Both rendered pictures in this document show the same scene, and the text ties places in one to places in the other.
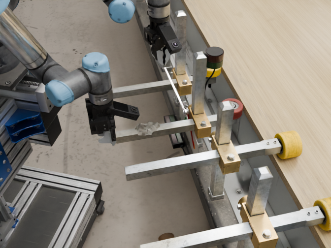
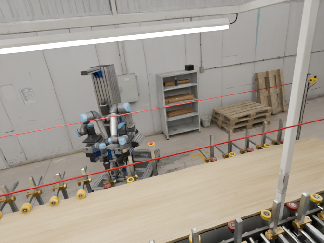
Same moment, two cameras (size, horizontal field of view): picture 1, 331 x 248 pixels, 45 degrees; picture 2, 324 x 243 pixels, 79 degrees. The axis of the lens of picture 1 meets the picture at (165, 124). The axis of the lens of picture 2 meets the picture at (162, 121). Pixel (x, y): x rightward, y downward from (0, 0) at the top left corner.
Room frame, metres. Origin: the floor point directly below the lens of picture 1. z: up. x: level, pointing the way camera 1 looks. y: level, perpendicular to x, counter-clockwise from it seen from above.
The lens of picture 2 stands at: (1.68, -1.96, 2.27)
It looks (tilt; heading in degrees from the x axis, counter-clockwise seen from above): 22 degrees down; 89
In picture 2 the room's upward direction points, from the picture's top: 6 degrees counter-clockwise
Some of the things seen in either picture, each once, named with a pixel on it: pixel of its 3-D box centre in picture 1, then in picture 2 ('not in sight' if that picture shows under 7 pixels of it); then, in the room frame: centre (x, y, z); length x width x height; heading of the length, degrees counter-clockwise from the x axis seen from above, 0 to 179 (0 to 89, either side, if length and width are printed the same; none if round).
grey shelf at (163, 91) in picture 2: not in sight; (178, 104); (2.20, 2.67, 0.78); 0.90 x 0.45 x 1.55; 14
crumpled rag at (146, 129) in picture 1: (147, 126); not in sight; (0.98, 0.06, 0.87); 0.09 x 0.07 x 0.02; 102
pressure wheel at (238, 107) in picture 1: (230, 116); (108, 189); (1.04, -0.23, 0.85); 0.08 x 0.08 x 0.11
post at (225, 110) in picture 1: (219, 161); (88, 186); (0.82, -0.17, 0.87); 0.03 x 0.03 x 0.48; 12
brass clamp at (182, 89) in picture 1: (181, 80); (131, 177); (1.28, -0.07, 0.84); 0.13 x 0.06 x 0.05; 12
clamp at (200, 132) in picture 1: (199, 119); (109, 182); (1.04, -0.12, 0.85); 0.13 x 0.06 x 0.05; 12
